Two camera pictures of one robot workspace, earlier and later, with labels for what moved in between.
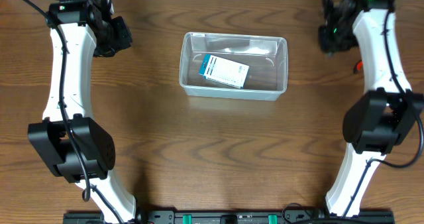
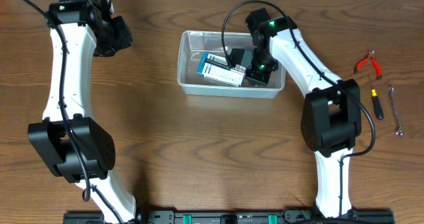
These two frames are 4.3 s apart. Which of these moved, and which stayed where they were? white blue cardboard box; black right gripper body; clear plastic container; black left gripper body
Moved: black right gripper body
Stayed: clear plastic container; black left gripper body; white blue cardboard box
